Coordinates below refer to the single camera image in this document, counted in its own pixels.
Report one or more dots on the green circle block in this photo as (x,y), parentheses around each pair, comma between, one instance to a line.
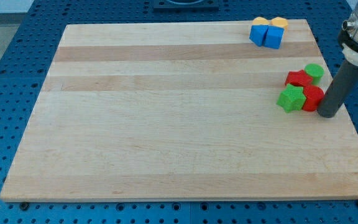
(315,71)

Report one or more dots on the green star block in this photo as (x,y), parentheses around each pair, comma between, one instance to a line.
(291,98)

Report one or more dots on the red star block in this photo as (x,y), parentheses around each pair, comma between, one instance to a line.
(298,78)

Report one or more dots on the red circle block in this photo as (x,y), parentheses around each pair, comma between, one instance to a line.
(314,95)

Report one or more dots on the wooden board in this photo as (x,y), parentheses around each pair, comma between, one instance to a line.
(181,111)

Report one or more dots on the left blue block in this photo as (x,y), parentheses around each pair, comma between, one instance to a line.
(258,34)

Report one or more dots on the blue block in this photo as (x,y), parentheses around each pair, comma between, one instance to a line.
(258,34)
(273,37)

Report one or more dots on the right blue block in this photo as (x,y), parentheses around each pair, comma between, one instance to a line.
(273,37)

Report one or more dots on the left yellow block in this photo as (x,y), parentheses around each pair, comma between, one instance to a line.
(260,21)

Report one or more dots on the yellow block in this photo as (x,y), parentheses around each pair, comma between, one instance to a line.
(260,21)
(279,22)

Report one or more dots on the right yellow block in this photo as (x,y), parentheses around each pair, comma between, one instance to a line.
(279,22)

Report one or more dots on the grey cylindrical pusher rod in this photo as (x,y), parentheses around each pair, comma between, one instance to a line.
(341,86)

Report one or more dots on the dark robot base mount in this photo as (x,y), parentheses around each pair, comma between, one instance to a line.
(187,5)

